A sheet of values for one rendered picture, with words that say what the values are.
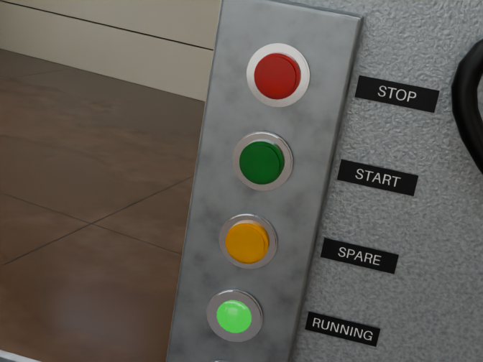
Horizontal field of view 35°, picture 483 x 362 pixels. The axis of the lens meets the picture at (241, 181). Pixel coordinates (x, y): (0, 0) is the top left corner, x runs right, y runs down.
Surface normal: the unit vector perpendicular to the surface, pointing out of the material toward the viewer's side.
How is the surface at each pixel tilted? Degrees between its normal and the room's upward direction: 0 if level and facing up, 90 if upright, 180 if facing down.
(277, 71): 90
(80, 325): 0
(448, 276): 90
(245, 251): 90
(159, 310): 0
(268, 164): 90
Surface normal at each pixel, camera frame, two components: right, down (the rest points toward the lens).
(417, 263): -0.20, 0.27
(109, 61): -0.40, 0.22
